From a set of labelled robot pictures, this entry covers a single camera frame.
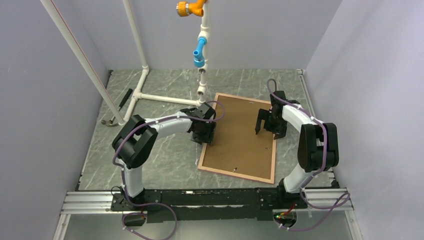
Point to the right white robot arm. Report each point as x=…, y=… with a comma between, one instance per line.
x=318, y=149

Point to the pink wooden picture frame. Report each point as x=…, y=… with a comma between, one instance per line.
x=273, y=165

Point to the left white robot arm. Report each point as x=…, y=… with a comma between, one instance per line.
x=135, y=141

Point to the brown backing board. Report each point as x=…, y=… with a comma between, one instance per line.
x=238, y=139

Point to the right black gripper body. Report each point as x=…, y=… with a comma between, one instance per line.
x=279, y=125

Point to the white PVC pipe stand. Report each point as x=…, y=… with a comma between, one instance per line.
x=137, y=94

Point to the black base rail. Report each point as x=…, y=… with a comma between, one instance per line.
x=166, y=213

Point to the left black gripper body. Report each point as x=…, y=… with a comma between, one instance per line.
x=195, y=136

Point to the aluminium extrusion rail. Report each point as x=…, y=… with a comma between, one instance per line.
x=86, y=202

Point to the blue nozzle fitting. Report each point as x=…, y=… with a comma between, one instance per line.
x=198, y=56

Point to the orange nozzle fitting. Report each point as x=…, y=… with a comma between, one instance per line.
x=185, y=8

